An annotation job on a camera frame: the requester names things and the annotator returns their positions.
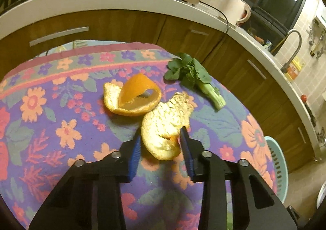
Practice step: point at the teal perforated plastic basket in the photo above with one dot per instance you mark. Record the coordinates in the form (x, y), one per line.
(277, 169)

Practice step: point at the large orange peel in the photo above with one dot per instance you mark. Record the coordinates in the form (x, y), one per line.
(163, 123)

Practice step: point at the yellow detergent bottle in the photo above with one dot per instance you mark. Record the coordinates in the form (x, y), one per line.
(295, 71)

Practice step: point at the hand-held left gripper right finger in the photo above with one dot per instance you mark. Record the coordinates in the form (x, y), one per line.
(187, 155)

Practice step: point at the floral tablecloth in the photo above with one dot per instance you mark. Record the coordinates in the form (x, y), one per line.
(63, 107)

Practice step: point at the dark long brush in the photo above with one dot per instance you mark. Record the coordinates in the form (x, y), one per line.
(310, 114)

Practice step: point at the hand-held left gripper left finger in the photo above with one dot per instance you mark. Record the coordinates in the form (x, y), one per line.
(134, 160)

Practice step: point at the paper towel roll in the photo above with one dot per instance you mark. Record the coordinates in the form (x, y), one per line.
(236, 8)

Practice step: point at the white water heater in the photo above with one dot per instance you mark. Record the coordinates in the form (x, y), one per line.
(321, 22)

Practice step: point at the red tomato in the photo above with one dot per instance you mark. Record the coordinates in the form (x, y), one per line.
(303, 98)

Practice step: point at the curled orange peel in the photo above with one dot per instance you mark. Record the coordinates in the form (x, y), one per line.
(137, 85)

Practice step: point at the bok choy greens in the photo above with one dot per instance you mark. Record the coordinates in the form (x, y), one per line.
(196, 72)

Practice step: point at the steel kitchen faucet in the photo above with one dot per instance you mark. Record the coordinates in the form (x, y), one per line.
(298, 41)

